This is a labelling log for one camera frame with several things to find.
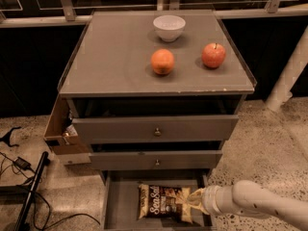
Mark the black power adapter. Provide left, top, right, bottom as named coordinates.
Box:
left=13, top=157, right=31, bottom=170

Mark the red apple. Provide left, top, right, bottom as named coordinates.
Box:
left=201, top=43, right=226, bottom=68

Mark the white ceramic bowl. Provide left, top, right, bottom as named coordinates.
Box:
left=153, top=15, right=186, bottom=42

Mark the black cable on floor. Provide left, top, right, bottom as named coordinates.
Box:
left=0, top=151, right=101, bottom=231

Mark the black pole on floor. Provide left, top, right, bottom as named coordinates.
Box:
left=13, top=151, right=49, bottom=231

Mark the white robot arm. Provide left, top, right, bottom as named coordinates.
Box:
left=189, top=28, right=308, bottom=231

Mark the black bracket on floor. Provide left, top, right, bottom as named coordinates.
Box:
left=0, top=126, right=20, bottom=147

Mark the metal window railing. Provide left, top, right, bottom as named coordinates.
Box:
left=0, top=0, right=308, bottom=28

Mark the grey middle drawer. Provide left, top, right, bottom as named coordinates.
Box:
left=90, top=150, right=222, bottom=170

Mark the cardboard box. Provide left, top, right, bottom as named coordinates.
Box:
left=44, top=96, right=90, bottom=165

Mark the grey bottom drawer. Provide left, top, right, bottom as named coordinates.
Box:
left=102, top=169, right=218, bottom=231

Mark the brown sea salt chip bag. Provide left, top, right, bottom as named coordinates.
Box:
left=139, top=184, right=193, bottom=223

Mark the grey drawer cabinet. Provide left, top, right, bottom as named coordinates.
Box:
left=57, top=10, right=258, bottom=178

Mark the grey drawer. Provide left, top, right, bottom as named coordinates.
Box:
left=102, top=169, right=218, bottom=231
left=73, top=115, right=239, bottom=144
left=90, top=150, right=222, bottom=170

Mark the grey top drawer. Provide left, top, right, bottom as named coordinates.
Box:
left=73, top=115, right=239, bottom=144

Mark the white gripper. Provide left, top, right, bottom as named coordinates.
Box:
left=187, top=186, right=222, bottom=216

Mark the orange fruit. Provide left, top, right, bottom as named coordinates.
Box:
left=151, top=49, right=174, bottom=75

